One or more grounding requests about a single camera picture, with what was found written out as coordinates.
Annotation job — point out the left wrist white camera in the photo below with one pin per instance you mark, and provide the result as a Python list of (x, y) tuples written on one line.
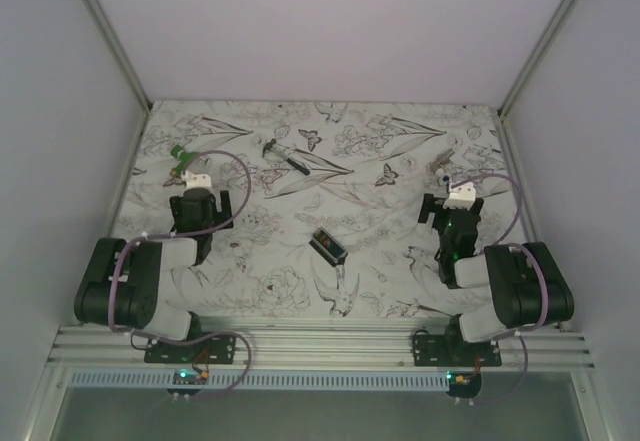
[(196, 181)]

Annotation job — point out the small black handled hammer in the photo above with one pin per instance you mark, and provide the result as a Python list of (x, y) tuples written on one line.
[(271, 147)]

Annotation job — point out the clear plastic fuse box lid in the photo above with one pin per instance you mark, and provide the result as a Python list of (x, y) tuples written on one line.
[(327, 245)]

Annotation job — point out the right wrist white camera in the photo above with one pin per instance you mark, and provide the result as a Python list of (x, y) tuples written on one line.
[(461, 197)]

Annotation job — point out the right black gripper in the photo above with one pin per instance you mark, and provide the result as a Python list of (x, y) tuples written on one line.
[(433, 205)]

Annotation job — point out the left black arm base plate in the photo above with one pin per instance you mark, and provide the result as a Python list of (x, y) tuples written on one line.
[(217, 350)]

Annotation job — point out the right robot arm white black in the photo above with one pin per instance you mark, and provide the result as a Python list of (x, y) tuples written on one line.
[(525, 285)]

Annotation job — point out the black fuse box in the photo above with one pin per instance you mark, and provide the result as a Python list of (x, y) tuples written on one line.
[(327, 246)]

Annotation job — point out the aluminium rail front frame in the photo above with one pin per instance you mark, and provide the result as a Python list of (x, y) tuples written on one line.
[(315, 344)]

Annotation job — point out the left small circuit board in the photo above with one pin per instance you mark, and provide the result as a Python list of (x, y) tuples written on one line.
[(187, 383)]

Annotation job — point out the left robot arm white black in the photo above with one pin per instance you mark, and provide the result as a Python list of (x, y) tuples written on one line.
[(129, 287)]

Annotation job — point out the small circuit board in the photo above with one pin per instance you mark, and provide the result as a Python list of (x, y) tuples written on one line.
[(187, 383), (464, 386)]

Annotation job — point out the white blue small plug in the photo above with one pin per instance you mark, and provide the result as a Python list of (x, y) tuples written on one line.
[(448, 184)]

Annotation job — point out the white slotted cable duct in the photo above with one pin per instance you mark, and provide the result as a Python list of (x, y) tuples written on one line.
[(269, 380)]

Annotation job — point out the wrist white camera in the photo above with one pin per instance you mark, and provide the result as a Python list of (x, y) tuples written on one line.
[(461, 197), (196, 181)]

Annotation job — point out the aluminium corner post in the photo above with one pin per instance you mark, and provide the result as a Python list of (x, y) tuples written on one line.
[(108, 33), (537, 55)]

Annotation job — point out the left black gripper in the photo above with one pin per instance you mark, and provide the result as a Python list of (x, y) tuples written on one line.
[(224, 213)]

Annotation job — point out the left aluminium corner post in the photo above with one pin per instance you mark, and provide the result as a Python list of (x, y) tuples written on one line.
[(108, 33)]

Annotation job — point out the right aluminium corner post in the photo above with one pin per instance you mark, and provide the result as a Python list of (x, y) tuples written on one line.
[(537, 55)]

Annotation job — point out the green plastic connector part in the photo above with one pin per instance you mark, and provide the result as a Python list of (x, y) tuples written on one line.
[(183, 159)]

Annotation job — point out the floral patterned table mat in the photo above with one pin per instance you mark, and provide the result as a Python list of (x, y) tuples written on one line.
[(342, 242)]

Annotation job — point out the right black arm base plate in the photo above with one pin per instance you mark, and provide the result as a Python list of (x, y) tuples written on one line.
[(445, 351)]

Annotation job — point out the grey metal fitting part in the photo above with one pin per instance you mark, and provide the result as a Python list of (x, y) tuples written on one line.
[(440, 161)]

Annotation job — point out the right small circuit board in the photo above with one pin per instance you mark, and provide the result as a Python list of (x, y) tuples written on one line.
[(464, 386)]

